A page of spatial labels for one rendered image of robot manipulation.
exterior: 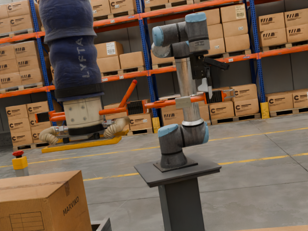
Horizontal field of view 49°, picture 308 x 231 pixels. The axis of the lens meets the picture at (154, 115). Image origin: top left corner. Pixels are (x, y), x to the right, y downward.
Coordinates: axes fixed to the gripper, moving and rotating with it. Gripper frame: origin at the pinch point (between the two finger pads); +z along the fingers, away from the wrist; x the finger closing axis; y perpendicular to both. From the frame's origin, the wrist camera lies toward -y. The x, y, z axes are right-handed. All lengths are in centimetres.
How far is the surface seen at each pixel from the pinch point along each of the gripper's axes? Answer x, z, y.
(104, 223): -24, 64, 67
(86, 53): 8, -27, 51
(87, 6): 5, -47, 48
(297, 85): -837, 67, -273
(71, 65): 11, -23, 57
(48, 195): 20, 31, 74
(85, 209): -14, 51, 73
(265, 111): -694, 107, -153
